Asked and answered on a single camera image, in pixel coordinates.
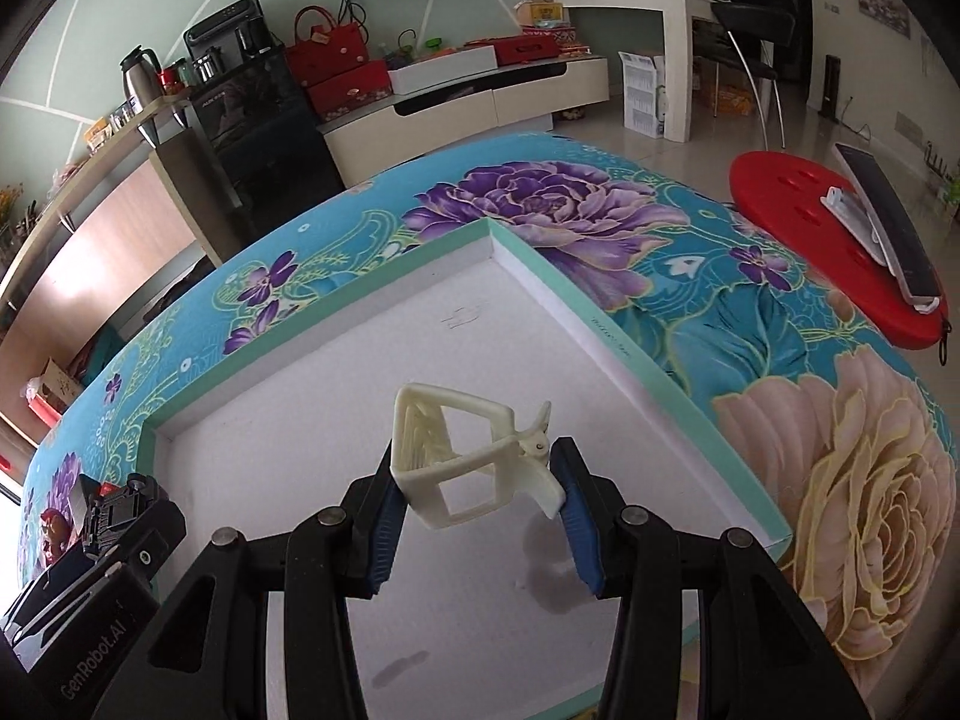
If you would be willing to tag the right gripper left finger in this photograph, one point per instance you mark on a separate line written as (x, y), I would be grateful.
(204, 654)

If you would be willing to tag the brown pink puppy toy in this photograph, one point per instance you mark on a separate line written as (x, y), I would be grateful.
(57, 535)

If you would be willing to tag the cream plastic clip holder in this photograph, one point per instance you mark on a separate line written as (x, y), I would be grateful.
(423, 457)

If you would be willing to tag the floral blue tablecloth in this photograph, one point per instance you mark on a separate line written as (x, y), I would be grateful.
(834, 423)

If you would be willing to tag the red paper bag floor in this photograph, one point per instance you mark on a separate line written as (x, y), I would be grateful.
(51, 393)

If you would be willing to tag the wooden shelf desk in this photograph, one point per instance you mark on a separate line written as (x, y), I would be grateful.
(149, 194)

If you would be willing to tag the black phone on stand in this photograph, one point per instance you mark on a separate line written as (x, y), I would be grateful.
(873, 214)

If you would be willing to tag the red round stool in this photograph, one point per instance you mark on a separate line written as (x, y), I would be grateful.
(782, 194)

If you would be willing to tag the black cabinet appliance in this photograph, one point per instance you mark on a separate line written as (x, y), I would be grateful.
(258, 121)

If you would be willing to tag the white cardboard box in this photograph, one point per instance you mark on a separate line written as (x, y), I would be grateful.
(643, 91)

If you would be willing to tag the steel thermos kettle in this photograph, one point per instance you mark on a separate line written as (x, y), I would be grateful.
(141, 70)

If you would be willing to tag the white tv stand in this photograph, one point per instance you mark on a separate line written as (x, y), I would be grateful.
(525, 98)

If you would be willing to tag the red gift bag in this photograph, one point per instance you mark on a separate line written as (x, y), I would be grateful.
(331, 62)

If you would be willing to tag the black chair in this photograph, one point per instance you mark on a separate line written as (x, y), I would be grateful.
(755, 33)

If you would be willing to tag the white desk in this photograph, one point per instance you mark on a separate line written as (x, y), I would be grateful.
(663, 27)

